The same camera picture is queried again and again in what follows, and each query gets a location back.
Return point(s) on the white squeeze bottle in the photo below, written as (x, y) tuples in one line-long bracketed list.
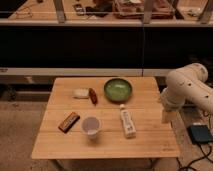
[(128, 124)]

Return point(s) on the green ceramic bowl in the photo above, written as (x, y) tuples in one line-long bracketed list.
[(117, 90)]

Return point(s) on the black phone on shelf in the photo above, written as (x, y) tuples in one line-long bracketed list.
[(79, 9)]

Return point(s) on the wooden table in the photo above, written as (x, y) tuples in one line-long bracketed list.
[(153, 139)]

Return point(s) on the wooden shelf workbench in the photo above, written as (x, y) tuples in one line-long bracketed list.
[(61, 12)]

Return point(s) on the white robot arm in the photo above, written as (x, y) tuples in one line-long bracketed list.
[(186, 83)]

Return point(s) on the white wrapped soap block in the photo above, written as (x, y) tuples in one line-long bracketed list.
[(81, 93)]

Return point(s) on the brown chocolate bar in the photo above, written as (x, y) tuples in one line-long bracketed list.
[(66, 125)]

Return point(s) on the red tray on shelf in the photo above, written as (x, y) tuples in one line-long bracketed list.
[(136, 8)]

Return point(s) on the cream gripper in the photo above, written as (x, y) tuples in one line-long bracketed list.
[(168, 116)]

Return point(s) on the red-brown sausage snack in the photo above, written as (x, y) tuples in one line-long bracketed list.
[(93, 96)]

